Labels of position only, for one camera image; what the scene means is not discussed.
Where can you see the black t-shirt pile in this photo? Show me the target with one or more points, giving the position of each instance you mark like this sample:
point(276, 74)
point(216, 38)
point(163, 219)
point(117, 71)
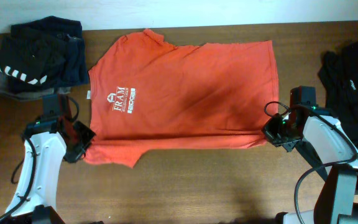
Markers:
point(339, 76)

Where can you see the orange FRAM t-shirt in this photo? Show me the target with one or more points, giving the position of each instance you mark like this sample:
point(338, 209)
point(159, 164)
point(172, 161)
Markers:
point(148, 94)

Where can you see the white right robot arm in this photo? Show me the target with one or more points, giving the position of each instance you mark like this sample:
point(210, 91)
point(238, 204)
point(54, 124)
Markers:
point(321, 141)

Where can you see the black folded garment with stripes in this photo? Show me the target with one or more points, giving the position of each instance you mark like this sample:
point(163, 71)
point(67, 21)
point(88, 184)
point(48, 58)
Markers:
point(43, 54)

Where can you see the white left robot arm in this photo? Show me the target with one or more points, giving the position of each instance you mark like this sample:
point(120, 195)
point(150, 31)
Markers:
point(47, 142)

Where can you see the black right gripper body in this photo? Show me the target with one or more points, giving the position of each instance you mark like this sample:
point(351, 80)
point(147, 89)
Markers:
point(279, 132)

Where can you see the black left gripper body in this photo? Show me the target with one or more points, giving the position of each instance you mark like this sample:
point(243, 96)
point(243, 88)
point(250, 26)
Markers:
point(79, 145)

